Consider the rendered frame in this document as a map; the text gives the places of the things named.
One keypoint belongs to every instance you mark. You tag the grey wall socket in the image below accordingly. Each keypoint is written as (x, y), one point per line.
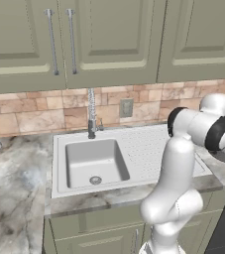
(126, 108)

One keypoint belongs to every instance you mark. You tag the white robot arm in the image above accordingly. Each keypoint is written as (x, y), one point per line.
(178, 172)

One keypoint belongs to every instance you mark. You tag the white sink with drainboard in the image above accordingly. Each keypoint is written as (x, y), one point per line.
(94, 162)

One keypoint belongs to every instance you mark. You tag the silver spring tap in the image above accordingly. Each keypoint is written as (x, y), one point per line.
(91, 112)

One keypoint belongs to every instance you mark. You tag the dark grey appliance front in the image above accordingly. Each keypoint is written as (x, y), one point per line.
(224, 225)

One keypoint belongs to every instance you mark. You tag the sage green drawer front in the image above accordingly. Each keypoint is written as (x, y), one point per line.
(94, 221)

